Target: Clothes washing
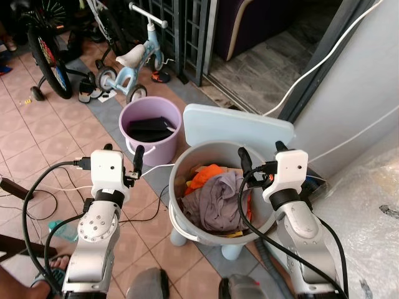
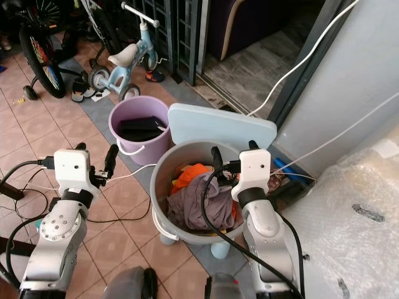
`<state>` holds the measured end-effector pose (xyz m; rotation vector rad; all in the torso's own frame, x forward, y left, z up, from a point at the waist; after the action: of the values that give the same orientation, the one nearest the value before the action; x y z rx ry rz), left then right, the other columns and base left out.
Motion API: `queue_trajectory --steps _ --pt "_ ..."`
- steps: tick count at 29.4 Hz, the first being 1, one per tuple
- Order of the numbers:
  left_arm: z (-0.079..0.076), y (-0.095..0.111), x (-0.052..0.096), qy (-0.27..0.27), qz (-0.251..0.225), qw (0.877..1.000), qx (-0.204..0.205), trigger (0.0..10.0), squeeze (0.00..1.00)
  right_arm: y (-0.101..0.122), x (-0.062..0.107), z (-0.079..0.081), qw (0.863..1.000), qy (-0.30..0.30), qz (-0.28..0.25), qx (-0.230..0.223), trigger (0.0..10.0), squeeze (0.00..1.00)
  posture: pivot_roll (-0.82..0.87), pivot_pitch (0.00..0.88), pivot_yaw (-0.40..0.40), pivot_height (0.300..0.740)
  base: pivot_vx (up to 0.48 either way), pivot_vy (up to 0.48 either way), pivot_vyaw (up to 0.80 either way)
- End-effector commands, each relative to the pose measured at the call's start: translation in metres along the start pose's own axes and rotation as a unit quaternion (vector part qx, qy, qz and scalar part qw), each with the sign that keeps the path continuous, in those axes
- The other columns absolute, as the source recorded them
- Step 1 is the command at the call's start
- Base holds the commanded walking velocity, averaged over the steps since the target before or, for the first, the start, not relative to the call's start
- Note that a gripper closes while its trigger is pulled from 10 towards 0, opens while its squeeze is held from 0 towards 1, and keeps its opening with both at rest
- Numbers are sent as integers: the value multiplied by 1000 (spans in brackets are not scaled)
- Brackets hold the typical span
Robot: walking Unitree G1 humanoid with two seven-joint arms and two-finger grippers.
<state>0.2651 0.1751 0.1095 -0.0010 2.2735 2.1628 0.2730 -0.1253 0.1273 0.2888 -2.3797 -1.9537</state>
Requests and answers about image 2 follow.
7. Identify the light blue child's balance bike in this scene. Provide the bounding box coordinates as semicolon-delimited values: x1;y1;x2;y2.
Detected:
87;2;161;102

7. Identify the light blue plastic stool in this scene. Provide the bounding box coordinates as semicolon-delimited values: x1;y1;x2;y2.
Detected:
158;229;233;260

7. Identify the thick white wall cable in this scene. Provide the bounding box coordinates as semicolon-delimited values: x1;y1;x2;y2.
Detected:
247;0;361;118

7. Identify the black and white sandal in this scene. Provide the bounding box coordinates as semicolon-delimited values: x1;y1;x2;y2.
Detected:
71;86;102;103

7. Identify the grey laundry tub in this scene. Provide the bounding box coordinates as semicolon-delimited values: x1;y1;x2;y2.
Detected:
150;141;251;245

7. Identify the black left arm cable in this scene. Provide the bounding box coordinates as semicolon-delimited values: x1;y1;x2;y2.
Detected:
0;158;57;291

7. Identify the orange garment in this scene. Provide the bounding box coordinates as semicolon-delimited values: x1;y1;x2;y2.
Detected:
170;163;213;195

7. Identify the thin white wall cable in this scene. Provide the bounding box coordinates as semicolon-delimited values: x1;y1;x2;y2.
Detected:
272;106;399;179

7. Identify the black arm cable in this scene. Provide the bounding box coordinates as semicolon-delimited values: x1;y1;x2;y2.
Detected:
0;158;57;291
201;166;307;297

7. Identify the black box in bucket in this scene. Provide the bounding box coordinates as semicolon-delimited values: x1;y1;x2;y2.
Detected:
118;116;166;142

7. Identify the grey left robot foot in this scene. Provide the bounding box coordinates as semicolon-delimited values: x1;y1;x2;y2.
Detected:
103;267;158;299

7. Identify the purple plastic bucket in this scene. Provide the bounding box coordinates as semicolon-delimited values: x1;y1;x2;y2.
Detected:
108;95;173;158

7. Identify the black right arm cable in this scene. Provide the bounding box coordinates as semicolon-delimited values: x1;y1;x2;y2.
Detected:
201;166;307;297

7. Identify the red and black shoe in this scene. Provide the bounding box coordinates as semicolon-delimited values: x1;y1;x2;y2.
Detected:
146;69;165;83

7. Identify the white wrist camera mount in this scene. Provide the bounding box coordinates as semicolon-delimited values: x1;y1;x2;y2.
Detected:
232;148;273;191
53;149;95;192

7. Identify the clear bubble wrap cover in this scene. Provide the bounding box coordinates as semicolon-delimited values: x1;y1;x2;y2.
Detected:
277;138;399;299

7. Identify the dark metal gate grille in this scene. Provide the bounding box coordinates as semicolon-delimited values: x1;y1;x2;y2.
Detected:
131;0;205;85

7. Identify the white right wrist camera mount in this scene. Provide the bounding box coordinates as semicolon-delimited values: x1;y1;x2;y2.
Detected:
232;148;273;191

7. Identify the light blue plastic lid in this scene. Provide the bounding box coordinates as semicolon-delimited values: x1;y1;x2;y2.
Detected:
167;102;279;153

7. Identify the black child's bicycle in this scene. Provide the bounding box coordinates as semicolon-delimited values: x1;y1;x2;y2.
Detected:
17;0;89;102

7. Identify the grey robot foot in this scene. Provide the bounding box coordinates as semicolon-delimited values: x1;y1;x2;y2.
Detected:
103;267;158;299
204;272;256;299

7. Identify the grey right robot foot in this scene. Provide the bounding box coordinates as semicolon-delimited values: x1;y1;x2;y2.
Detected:
204;272;256;299

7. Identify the grey garment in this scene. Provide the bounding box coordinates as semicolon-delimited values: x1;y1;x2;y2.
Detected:
166;173;236;232

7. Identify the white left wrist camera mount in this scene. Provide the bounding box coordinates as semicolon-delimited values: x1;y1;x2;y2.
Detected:
53;149;95;192

